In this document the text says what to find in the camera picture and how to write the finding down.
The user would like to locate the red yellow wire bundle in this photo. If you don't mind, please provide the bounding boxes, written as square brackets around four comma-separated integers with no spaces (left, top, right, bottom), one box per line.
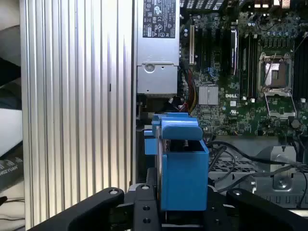
[185,68,197,113]

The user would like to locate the thin metal locking lever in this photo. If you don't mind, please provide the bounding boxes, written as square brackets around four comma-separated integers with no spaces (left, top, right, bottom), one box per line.
[263,54,277,84]

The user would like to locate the white expansion slot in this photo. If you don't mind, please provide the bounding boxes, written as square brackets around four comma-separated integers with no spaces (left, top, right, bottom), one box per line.
[189,24,195,65]

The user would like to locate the green motherboard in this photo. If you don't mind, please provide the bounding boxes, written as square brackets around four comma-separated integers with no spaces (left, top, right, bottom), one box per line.
[179,9,308,138]

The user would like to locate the silver ribbed chipset heatsink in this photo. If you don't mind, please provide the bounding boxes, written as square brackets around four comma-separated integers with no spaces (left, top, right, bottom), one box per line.
[198,85,219,105]

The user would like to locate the black disk wire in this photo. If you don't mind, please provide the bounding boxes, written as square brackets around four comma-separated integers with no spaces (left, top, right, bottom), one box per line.
[208,141,308,168]
[208,146,308,209]

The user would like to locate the grey metal disk bay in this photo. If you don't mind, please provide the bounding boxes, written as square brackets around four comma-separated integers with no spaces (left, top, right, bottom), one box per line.
[208,136,308,208]

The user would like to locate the metal socket cover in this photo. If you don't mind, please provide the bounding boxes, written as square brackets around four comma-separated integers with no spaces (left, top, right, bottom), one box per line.
[263,88,298,120]

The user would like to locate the black printed box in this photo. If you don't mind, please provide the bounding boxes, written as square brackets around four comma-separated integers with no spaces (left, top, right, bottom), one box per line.
[0,146,25,192]

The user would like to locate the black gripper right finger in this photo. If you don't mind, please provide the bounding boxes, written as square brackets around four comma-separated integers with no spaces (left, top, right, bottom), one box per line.
[204,186,308,231]

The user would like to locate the grey open PC case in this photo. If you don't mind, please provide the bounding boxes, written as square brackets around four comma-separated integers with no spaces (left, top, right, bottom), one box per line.
[131,0,308,210]

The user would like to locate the blue disk carrier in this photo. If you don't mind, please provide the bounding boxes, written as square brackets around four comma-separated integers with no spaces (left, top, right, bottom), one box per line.
[143,112,209,212]

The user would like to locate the CPU socket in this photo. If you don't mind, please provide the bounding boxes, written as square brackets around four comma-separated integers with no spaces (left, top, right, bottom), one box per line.
[257,53,294,90]

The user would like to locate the black RAM slot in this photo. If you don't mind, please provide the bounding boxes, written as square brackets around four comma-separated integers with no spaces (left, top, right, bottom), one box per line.
[249,35,258,99]
[239,35,248,99]

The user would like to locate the silver power supply unit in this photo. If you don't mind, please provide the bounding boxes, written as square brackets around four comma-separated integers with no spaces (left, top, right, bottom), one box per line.
[136,0,180,97]

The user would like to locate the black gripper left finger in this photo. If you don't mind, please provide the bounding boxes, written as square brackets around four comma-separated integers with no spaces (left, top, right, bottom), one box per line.
[27,167,162,231]

